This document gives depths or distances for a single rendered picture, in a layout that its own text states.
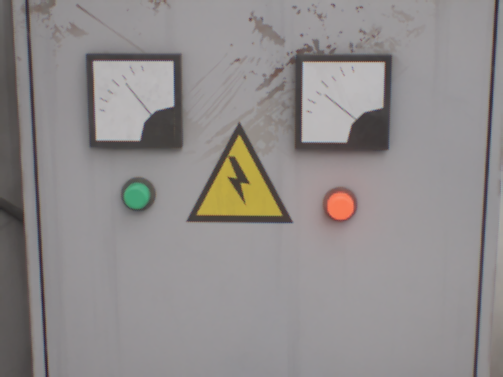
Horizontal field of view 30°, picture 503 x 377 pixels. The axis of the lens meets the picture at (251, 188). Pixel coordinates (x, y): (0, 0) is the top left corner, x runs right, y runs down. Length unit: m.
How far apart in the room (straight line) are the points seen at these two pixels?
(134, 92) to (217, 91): 0.07
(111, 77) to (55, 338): 0.25
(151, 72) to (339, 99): 0.16
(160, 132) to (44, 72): 0.11
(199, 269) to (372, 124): 0.20
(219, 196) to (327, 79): 0.14
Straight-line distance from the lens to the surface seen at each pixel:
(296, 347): 0.86
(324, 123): 0.80
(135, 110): 0.81
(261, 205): 0.82
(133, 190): 0.81
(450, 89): 0.81
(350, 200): 0.81
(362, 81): 0.79
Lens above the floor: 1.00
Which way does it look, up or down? 13 degrees down
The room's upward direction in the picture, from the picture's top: straight up
